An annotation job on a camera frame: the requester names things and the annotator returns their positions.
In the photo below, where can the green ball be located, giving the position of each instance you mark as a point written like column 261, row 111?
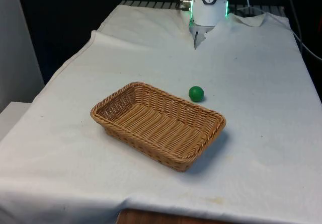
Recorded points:
column 196, row 93

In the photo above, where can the brown wicker basket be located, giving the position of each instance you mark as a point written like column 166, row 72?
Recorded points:
column 161, row 125

